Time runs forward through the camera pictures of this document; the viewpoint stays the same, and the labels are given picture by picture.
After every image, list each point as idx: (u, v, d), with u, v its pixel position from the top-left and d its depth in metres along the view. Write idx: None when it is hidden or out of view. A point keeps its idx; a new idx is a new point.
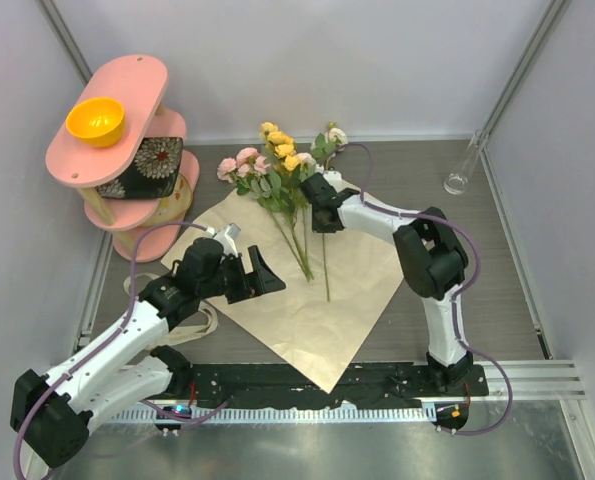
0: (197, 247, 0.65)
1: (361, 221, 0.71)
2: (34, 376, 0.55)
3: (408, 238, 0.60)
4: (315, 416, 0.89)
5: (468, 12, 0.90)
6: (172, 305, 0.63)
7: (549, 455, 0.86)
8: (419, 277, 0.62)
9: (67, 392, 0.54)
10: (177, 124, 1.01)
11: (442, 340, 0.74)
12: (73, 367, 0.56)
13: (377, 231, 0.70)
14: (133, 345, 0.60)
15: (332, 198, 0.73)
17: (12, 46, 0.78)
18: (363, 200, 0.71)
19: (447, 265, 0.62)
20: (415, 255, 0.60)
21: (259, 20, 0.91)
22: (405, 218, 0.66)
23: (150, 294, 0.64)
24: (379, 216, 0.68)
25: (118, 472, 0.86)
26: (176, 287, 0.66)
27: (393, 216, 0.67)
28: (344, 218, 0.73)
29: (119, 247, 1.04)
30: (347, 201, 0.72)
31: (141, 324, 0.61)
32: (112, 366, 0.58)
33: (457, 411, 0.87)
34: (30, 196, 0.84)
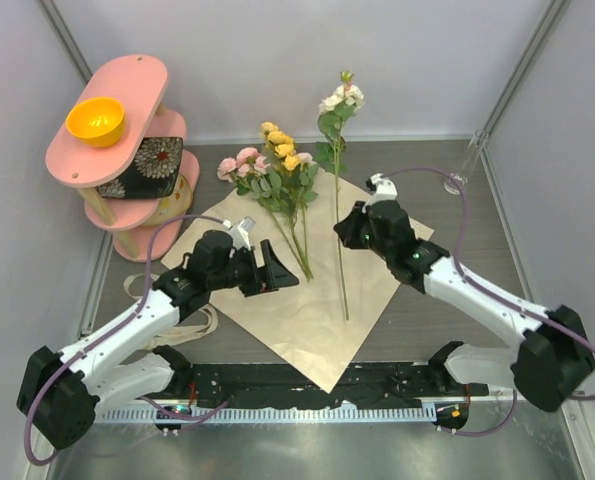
0: (206, 240, 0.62)
1: (456, 298, 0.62)
2: (49, 353, 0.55)
3: (537, 346, 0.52)
4: (316, 416, 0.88)
5: (468, 12, 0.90)
6: (183, 297, 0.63)
7: (550, 455, 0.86)
8: (542, 388, 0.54)
9: (81, 370, 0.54)
10: (177, 124, 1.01)
11: (476, 376, 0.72)
12: (87, 346, 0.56)
13: (479, 315, 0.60)
14: (146, 331, 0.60)
15: (417, 260, 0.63)
17: (12, 46, 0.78)
18: (465, 275, 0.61)
19: (574, 375, 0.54)
20: (544, 365, 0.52)
21: (259, 20, 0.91)
22: (531, 317, 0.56)
23: (163, 285, 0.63)
24: (492, 305, 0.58)
25: (118, 472, 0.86)
26: (189, 279, 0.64)
27: (512, 309, 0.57)
28: (429, 286, 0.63)
29: (119, 247, 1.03)
30: (440, 267, 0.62)
31: (155, 310, 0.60)
32: (125, 349, 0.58)
33: (458, 411, 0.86)
34: (30, 196, 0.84)
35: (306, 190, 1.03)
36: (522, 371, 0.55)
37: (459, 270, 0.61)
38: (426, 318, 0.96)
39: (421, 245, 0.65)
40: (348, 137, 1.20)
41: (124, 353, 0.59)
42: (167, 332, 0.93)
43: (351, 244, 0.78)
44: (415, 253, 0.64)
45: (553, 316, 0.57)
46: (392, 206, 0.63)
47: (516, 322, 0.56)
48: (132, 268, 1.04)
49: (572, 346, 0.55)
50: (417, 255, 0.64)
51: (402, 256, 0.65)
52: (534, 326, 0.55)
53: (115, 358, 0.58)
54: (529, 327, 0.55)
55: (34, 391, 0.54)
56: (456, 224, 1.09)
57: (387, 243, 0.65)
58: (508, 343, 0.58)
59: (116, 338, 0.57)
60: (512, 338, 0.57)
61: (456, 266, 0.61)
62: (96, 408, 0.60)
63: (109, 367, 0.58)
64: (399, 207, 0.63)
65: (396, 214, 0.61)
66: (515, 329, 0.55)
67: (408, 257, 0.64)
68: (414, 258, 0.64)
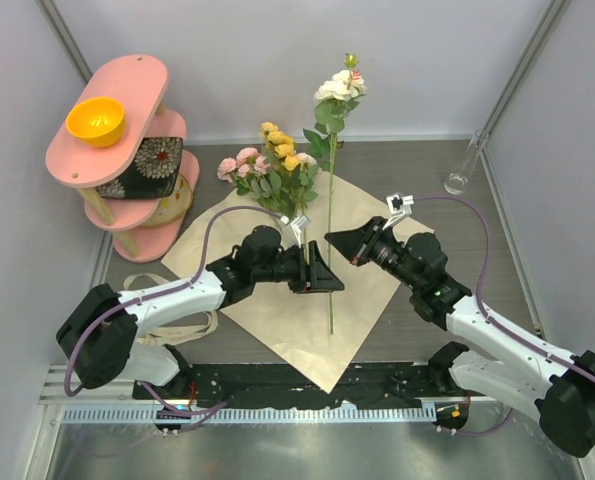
0: (256, 237, 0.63)
1: (479, 337, 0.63)
2: (108, 291, 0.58)
3: (564, 395, 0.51)
4: (315, 416, 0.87)
5: (468, 12, 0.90)
6: (229, 285, 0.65)
7: (550, 455, 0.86)
8: (571, 434, 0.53)
9: (135, 313, 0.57)
10: (177, 124, 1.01)
11: (482, 389, 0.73)
12: (145, 295, 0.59)
13: (506, 358, 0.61)
14: (193, 302, 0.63)
15: (440, 299, 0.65)
17: (12, 46, 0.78)
18: (489, 316, 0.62)
19: None
20: (572, 413, 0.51)
21: (259, 19, 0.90)
22: (557, 363, 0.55)
23: (216, 268, 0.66)
24: (516, 348, 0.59)
25: (119, 471, 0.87)
26: (236, 270, 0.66)
27: (537, 353, 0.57)
28: (452, 324, 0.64)
29: (119, 247, 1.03)
30: (464, 307, 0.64)
31: (205, 287, 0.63)
32: (172, 310, 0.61)
33: (457, 411, 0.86)
34: (31, 196, 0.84)
35: (307, 190, 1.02)
36: (549, 418, 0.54)
37: (482, 310, 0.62)
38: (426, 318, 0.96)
39: (446, 282, 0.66)
40: (348, 137, 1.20)
41: (170, 314, 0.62)
42: (167, 332, 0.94)
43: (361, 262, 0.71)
44: (440, 292, 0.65)
45: (580, 362, 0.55)
46: (434, 248, 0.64)
47: (541, 368, 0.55)
48: (133, 268, 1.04)
49: None
50: (440, 293, 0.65)
51: (426, 292, 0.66)
52: (560, 373, 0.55)
53: (163, 315, 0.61)
54: (556, 373, 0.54)
55: (83, 324, 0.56)
56: (456, 224, 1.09)
57: (416, 279, 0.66)
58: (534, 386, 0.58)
59: (171, 297, 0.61)
60: (538, 382, 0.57)
61: (479, 305, 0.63)
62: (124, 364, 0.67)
63: (152, 324, 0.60)
64: (440, 250, 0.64)
65: (436, 257, 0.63)
66: (541, 375, 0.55)
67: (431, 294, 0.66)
68: (437, 297, 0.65)
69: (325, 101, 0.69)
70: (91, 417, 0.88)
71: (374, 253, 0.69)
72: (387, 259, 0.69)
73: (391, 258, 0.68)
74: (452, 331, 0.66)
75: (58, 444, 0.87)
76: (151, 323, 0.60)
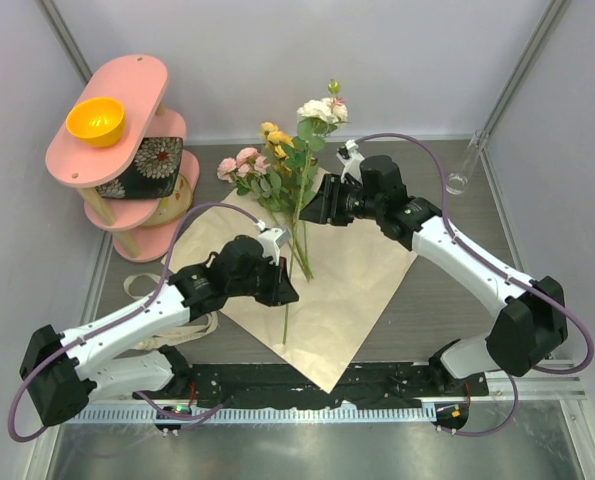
0: (237, 244, 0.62)
1: (442, 258, 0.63)
2: (52, 333, 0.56)
3: (512, 311, 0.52)
4: (315, 416, 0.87)
5: (469, 13, 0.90)
6: (198, 297, 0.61)
7: (550, 455, 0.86)
8: (512, 354, 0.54)
9: (76, 357, 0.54)
10: (177, 124, 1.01)
11: (468, 365, 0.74)
12: (88, 334, 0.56)
13: (466, 280, 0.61)
14: (151, 326, 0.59)
15: (409, 216, 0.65)
17: (12, 46, 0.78)
18: (456, 236, 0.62)
19: (546, 344, 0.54)
20: (515, 330, 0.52)
21: (258, 18, 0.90)
22: (514, 285, 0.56)
23: (179, 281, 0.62)
24: (478, 269, 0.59)
25: (119, 472, 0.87)
26: (208, 279, 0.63)
27: (497, 275, 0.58)
28: (417, 244, 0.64)
29: (119, 247, 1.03)
30: (431, 227, 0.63)
31: (163, 307, 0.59)
32: (125, 342, 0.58)
33: (457, 411, 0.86)
34: (30, 196, 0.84)
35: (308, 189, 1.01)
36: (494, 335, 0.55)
37: (449, 231, 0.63)
38: (426, 319, 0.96)
39: (412, 202, 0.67)
40: (350, 137, 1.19)
41: (127, 344, 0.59)
42: (167, 332, 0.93)
43: (335, 221, 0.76)
44: (405, 210, 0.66)
45: (537, 285, 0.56)
46: (384, 161, 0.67)
47: (499, 289, 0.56)
48: (133, 268, 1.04)
49: (550, 317, 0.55)
50: (409, 211, 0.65)
51: (393, 211, 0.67)
52: (515, 295, 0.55)
53: (115, 348, 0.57)
54: (512, 294, 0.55)
55: (33, 366, 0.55)
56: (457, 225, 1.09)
57: (377, 199, 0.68)
58: (488, 307, 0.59)
59: (118, 330, 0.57)
60: (493, 303, 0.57)
61: (447, 226, 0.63)
62: (95, 392, 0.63)
63: (106, 358, 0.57)
64: (390, 162, 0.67)
65: (386, 164, 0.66)
66: (498, 296, 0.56)
67: (400, 214, 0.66)
68: (407, 214, 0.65)
69: (308, 119, 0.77)
70: (91, 417, 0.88)
71: (341, 205, 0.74)
72: (354, 205, 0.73)
73: (356, 202, 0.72)
74: (416, 251, 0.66)
75: (58, 445, 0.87)
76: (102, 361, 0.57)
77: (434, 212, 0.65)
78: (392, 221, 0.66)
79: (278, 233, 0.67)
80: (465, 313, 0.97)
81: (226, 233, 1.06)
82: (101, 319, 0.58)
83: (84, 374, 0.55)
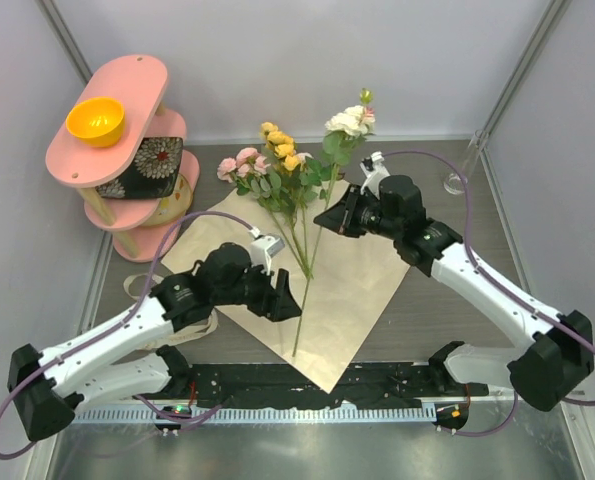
0: (222, 252, 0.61)
1: (464, 286, 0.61)
2: (32, 352, 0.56)
3: (542, 350, 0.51)
4: (315, 416, 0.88)
5: (468, 13, 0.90)
6: (179, 309, 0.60)
7: (549, 455, 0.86)
8: (541, 391, 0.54)
9: (54, 377, 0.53)
10: (177, 124, 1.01)
11: (473, 375, 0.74)
12: (65, 353, 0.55)
13: (490, 312, 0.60)
14: (132, 341, 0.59)
15: (428, 242, 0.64)
17: (12, 46, 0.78)
18: (479, 265, 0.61)
19: (573, 379, 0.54)
20: (546, 370, 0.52)
21: (259, 18, 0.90)
22: (542, 319, 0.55)
23: (161, 292, 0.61)
24: (503, 301, 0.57)
25: (119, 472, 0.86)
26: (192, 288, 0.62)
27: (524, 308, 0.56)
28: (437, 271, 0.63)
29: (119, 247, 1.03)
30: (452, 254, 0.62)
31: (143, 322, 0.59)
32: (105, 359, 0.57)
33: (458, 411, 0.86)
34: (30, 196, 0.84)
35: (306, 190, 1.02)
36: (521, 371, 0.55)
37: (471, 259, 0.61)
38: (427, 319, 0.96)
39: (431, 226, 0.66)
40: None
41: (108, 360, 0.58)
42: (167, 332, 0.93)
43: (348, 231, 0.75)
44: (425, 235, 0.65)
45: (565, 321, 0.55)
46: (405, 184, 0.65)
47: (527, 324, 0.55)
48: (133, 268, 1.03)
49: (578, 352, 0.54)
50: (429, 237, 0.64)
51: (412, 237, 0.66)
52: (543, 331, 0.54)
53: (95, 365, 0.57)
54: (540, 330, 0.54)
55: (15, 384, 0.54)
56: (456, 224, 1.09)
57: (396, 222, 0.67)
58: (513, 339, 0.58)
59: (96, 347, 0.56)
60: (519, 337, 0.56)
61: (469, 255, 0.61)
62: (81, 405, 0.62)
63: (86, 375, 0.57)
64: (411, 184, 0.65)
65: (407, 188, 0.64)
66: (525, 331, 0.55)
67: (419, 239, 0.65)
68: (427, 240, 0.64)
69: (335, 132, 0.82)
70: (91, 417, 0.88)
71: (357, 218, 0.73)
72: (370, 219, 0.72)
73: (372, 217, 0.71)
74: (436, 277, 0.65)
75: (58, 445, 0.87)
76: (84, 378, 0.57)
77: (455, 239, 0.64)
78: (410, 245, 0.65)
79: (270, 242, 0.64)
80: (465, 314, 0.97)
81: (226, 235, 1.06)
82: (80, 337, 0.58)
83: (65, 391, 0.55)
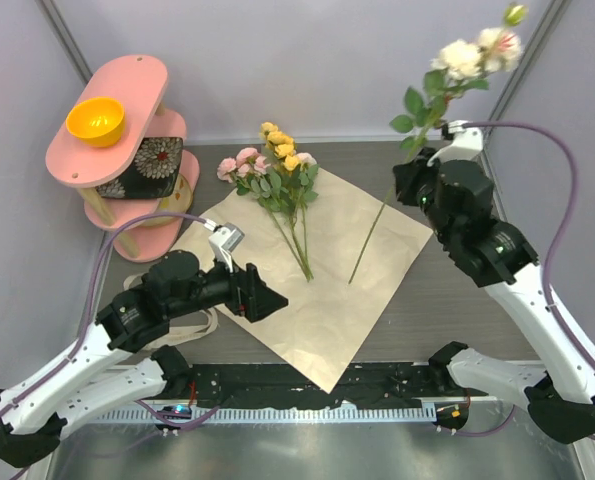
0: (164, 265, 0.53)
1: (523, 318, 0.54)
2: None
3: None
4: (315, 416, 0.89)
5: (469, 12, 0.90)
6: (127, 334, 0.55)
7: (550, 455, 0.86)
8: (568, 434, 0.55)
9: (11, 421, 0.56)
10: (177, 124, 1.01)
11: (482, 387, 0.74)
12: (19, 397, 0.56)
13: (543, 351, 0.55)
14: (83, 374, 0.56)
15: (496, 255, 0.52)
17: (12, 46, 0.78)
18: (553, 304, 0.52)
19: None
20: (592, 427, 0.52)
21: (259, 18, 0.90)
22: None
23: (107, 318, 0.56)
24: (568, 351, 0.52)
25: (118, 472, 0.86)
26: (140, 307, 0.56)
27: (589, 364, 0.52)
28: (495, 289, 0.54)
29: (119, 247, 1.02)
30: (525, 280, 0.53)
31: (89, 355, 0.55)
32: (60, 395, 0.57)
33: (457, 411, 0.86)
34: (30, 196, 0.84)
35: (306, 190, 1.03)
36: (562, 419, 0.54)
37: (546, 293, 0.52)
38: (427, 319, 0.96)
39: (498, 229, 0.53)
40: (350, 137, 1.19)
41: (67, 393, 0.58)
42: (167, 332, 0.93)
43: (403, 199, 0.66)
44: (496, 245, 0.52)
45: None
46: (475, 176, 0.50)
47: (588, 384, 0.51)
48: (132, 268, 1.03)
49: None
50: (501, 248, 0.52)
51: (476, 242, 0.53)
52: None
53: (54, 401, 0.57)
54: None
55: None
56: None
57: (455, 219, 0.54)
58: (557, 382, 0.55)
59: (46, 387, 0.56)
60: (570, 389, 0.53)
61: (545, 286, 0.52)
62: (64, 428, 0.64)
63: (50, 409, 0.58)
64: (484, 177, 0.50)
65: (481, 183, 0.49)
66: (585, 392, 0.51)
67: (487, 247, 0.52)
68: (499, 252, 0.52)
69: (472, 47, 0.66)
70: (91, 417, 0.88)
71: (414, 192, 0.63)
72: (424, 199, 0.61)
73: (427, 197, 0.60)
74: (488, 289, 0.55)
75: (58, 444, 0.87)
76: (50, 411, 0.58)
77: (531, 254, 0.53)
78: (476, 253, 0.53)
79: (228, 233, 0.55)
80: (465, 314, 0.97)
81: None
82: (35, 375, 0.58)
83: (34, 426, 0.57)
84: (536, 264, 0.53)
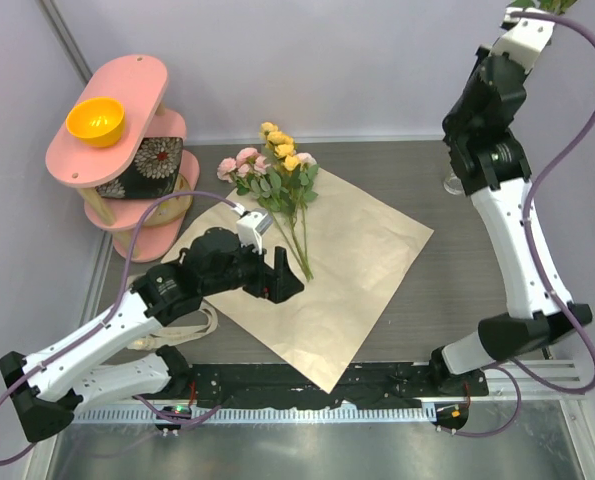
0: (208, 237, 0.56)
1: (495, 228, 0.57)
2: (18, 359, 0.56)
3: (532, 328, 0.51)
4: (315, 416, 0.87)
5: (469, 12, 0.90)
6: (163, 304, 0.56)
7: (550, 455, 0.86)
8: (502, 345, 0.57)
9: (37, 385, 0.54)
10: (177, 123, 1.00)
11: (465, 358, 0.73)
12: (47, 360, 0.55)
13: (505, 261, 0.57)
14: (115, 342, 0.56)
15: (493, 162, 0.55)
17: (13, 45, 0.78)
18: (528, 220, 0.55)
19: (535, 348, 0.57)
20: (524, 341, 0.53)
21: (261, 18, 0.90)
22: (552, 301, 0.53)
23: (145, 287, 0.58)
24: (526, 266, 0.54)
25: (118, 472, 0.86)
26: (178, 278, 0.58)
27: (542, 282, 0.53)
28: (479, 197, 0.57)
29: (119, 246, 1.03)
30: (509, 193, 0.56)
31: (125, 321, 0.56)
32: (89, 361, 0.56)
33: (457, 411, 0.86)
34: (29, 195, 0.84)
35: (306, 190, 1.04)
36: (504, 327, 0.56)
37: (524, 210, 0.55)
38: (427, 318, 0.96)
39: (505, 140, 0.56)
40: (350, 137, 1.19)
41: (94, 361, 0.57)
42: (167, 332, 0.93)
43: None
44: (494, 154, 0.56)
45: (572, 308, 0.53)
46: (512, 83, 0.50)
47: (534, 297, 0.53)
48: (132, 268, 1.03)
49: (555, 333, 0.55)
50: (497, 157, 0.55)
51: (480, 149, 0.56)
52: (545, 310, 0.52)
53: (81, 368, 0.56)
54: (542, 310, 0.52)
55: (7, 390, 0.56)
56: (457, 224, 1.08)
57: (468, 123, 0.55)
58: (510, 296, 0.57)
59: (78, 351, 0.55)
60: (518, 302, 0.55)
61: (526, 202, 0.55)
62: (78, 406, 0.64)
63: (75, 376, 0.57)
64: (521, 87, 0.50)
65: (513, 90, 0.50)
66: (529, 304, 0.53)
67: (486, 154, 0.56)
68: (493, 161, 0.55)
69: None
70: (92, 417, 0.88)
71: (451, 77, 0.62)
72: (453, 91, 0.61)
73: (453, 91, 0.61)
74: (473, 200, 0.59)
75: (58, 445, 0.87)
76: (75, 379, 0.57)
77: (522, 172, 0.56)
78: (473, 154, 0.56)
79: (257, 221, 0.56)
80: (465, 313, 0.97)
81: (230, 222, 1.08)
82: (63, 340, 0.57)
83: (56, 394, 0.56)
84: (524, 182, 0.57)
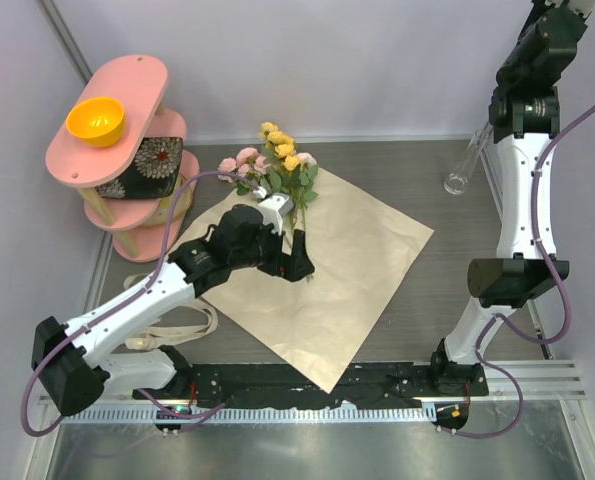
0: (238, 213, 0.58)
1: (509, 174, 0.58)
2: (56, 324, 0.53)
3: (508, 265, 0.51)
4: (315, 416, 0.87)
5: (469, 13, 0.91)
6: (199, 272, 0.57)
7: (550, 455, 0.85)
8: (479, 283, 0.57)
9: (82, 346, 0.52)
10: (177, 124, 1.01)
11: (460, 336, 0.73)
12: (92, 321, 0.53)
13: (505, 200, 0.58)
14: (156, 308, 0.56)
15: (524, 112, 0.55)
17: (13, 47, 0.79)
18: (539, 172, 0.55)
19: (513, 296, 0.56)
20: (495, 276, 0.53)
21: (260, 19, 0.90)
22: (536, 249, 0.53)
23: (179, 258, 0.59)
24: (522, 209, 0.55)
25: (117, 472, 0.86)
26: (209, 251, 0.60)
27: (531, 229, 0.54)
28: (503, 143, 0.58)
29: (119, 247, 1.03)
30: (532, 141, 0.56)
31: (167, 286, 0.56)
32: (131, 325, 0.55)
33: (457, 411, 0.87)
34: (30, 194, 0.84)
35: (306, 190, 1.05)
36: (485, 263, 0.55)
37: (540, 159, 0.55)
38: (427, 318, 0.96)
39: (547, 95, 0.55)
40: (350, 137, 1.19)
41: (134, 326, 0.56)
42: (167, 332, 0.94)
43: None
44: (530, 105, 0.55)
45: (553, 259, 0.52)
46: (565, 38, 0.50)
47: (520, 242, 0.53)
48: (132, 268, 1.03)
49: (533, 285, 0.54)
50: (530, 109, 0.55)
51: (519, 98, 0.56)
52: (528, 256, 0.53)
53: (123, 332, 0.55)
54: (522, 253, 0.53)
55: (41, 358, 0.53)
56: (457, 224, 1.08)
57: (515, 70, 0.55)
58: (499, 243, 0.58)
59: (122, 314, 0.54)
60: (505, 246, 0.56)
61: (544, 153, 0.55)
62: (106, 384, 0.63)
63: (116, 341, 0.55)
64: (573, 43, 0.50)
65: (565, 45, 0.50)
66: (513, 246, 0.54)
67: (522, 103, 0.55)
68: (526, 111, 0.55)
69: None
70: (91, 417, 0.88)
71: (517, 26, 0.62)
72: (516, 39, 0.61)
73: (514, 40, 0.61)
74: (498, 147, 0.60)
75: (58, 445, 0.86)
76: (116, 344, 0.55)
77: (551, 128, 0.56)
78: (509, 101, 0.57)
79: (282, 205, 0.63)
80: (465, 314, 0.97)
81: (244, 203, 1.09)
82: (104, 304, 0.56)
83: (95, 360, 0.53)
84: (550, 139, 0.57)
